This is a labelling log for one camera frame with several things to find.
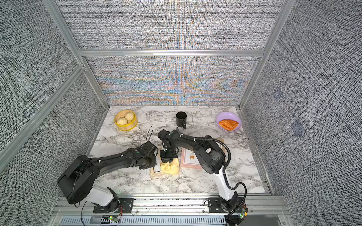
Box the light wood picture frame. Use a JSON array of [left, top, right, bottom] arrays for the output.
[[150, 147, 166, 178]]

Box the yellow microfibre cloth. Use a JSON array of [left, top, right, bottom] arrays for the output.
[[160, 158, 180, 175]]

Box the pink picture frame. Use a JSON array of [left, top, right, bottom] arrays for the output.
[[180, 148, 202, 170]]

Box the wooden picture frame deer print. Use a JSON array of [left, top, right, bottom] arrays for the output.
[[216, 138, 227, 154]]

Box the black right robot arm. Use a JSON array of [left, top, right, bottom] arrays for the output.
[[158, 129, 247, 214]]

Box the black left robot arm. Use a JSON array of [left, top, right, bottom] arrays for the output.
[[57, 141, 158, 213]]

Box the yellow bamboo steamer basket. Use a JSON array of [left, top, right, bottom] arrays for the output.
[[114, 110, 138, 131]]

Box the black mug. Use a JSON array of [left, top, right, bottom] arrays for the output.
[[176, 112, 187, 129]]

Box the left steamed bun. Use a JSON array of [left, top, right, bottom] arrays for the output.
[[116, 117, 128, 125]]

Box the steamed bun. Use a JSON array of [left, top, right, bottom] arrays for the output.
[[124, 112, 135, 121], [116, 117, 128, 125]]

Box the right steamed bun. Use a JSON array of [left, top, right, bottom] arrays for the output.
[[124, 112, 135, 121]]

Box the orange food in bowl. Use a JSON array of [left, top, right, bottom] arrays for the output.
[[218, 119, 239, 131]]

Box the purple bowl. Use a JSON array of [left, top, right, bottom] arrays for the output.
[[216, 112, 242, 132]]

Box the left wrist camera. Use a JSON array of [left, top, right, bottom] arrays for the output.
[[141, 141, 158, 156]]

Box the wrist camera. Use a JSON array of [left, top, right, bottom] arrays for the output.
[[141, 141, 158, 156], [157, 129, 171, 143]]

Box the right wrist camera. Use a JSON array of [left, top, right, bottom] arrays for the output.
[[157, 129, 171, 143]]

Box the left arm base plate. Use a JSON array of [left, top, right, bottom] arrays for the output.
[[93, 198, 134, 214]]

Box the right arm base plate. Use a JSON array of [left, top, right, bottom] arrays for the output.
[[207, 197, 248, 213]]

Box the black corrugated cable conduit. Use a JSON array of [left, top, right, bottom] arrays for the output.
[[176, 128, 248, 198]]

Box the aluminium front rail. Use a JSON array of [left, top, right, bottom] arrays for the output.
[[48, 194, 293, 226]]

